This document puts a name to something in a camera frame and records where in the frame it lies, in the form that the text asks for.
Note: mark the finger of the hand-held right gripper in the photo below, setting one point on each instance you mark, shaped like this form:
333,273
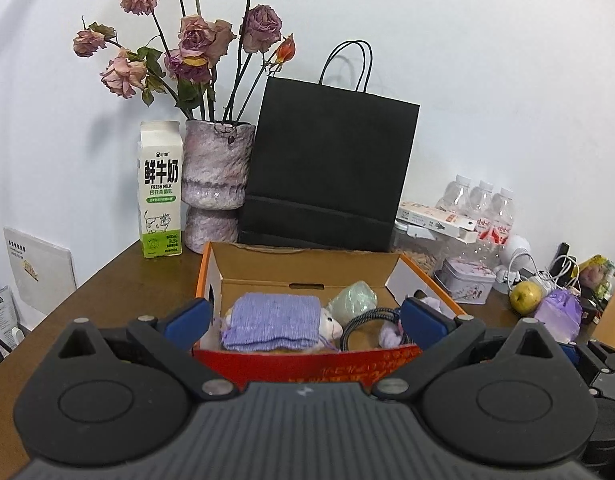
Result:
575,356

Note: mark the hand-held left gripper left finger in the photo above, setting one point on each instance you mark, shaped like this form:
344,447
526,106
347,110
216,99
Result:
187,320

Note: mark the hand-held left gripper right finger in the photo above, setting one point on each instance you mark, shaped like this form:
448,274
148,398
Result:
425,322

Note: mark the light purple fluffy item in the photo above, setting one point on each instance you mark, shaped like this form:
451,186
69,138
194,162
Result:
390,334

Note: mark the pale green plastic bag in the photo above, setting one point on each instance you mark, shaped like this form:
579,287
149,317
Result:
355,300

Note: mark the purple knitted cloth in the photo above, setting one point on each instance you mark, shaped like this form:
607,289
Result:
272,320

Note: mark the yellow and white plush toy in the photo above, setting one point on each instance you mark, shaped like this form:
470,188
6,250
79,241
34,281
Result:
332,327

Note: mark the orange cardboard box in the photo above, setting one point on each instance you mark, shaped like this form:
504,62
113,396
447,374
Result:
307,265

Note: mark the purple plastic bag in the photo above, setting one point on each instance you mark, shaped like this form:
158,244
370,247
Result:
560,310

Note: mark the printed rectangular tin box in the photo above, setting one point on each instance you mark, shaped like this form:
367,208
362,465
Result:
465,280

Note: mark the clear plastic food container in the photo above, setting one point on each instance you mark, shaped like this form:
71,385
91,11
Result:
427,252

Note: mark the yellow green fruit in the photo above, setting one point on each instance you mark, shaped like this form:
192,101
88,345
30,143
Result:
526,297

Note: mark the yellow printed packet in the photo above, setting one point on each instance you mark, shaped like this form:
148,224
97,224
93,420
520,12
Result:
600,270

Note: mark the small black device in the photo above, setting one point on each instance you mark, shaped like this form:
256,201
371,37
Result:
562,255

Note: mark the flat white carton box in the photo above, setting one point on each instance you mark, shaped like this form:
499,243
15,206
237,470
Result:
437,220

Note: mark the white round device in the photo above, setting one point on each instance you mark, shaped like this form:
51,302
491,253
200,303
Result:
517,250

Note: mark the clear plastic water bottle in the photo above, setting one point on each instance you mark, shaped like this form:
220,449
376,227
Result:
502,217
480,205
455,197

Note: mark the white and green milk carton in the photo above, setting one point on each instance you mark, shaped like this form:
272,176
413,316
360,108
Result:
160,190

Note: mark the white board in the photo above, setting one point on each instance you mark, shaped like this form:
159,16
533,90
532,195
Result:
37,270

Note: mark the black paper bag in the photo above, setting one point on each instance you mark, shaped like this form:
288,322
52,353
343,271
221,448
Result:
327,170

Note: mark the white printed package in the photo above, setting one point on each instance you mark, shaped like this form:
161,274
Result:
2,315

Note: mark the dried rose bouquet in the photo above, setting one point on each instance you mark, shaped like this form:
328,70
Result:
197,45

